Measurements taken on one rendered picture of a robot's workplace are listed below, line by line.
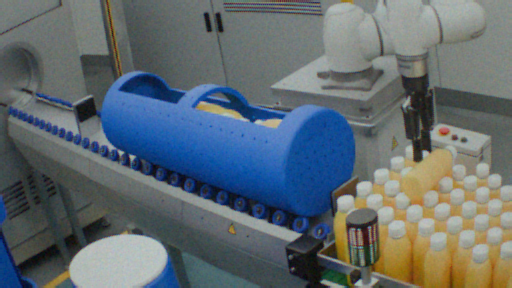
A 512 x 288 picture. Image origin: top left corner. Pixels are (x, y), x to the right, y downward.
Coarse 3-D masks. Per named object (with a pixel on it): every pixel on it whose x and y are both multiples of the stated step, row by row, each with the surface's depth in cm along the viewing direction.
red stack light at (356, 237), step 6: (378, 222) 132; (348, 228) 132; (354, 228) 131; (366, 228) 130; (372, 228) 131; (378, 228) 132; (348, 234) 133; (354, 234) 131; (360, 234) 131; (366, 234) 131; (372, 234) 131; (378, 234) 133; (348, 240) 134; (354, 240) 132; (360, 240) 131; (366, 240) 131; (372, 240) 132; (360, 246) 132
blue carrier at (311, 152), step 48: (144, 96) 228; (192, 96) 215; (240, 96) 224; (144, 144) 226; (192, 144) 207; (240, 144) 193; (288, 144) 183; (336, 144) 195; (240, 192) 202; (288, 192) 185
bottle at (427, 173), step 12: (432, 156) 167; (444, 156) 168; (420, 168) 163; (432, 168) 164; (444, 168) 167; (408, 180) 163; (420, 180) 160; (432, 180) 163; (408, 192) 164; (420, 192) 161
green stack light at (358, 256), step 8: (352, 248) 133; (360, 248) 132; (368, 248) 132; (376, 248) 133; (352, 256) 134; (360, 256) 133; (368, 256) 133; (376, 256) 134; (352, 264) 135; (360, 264) 134; (368, 264) 134
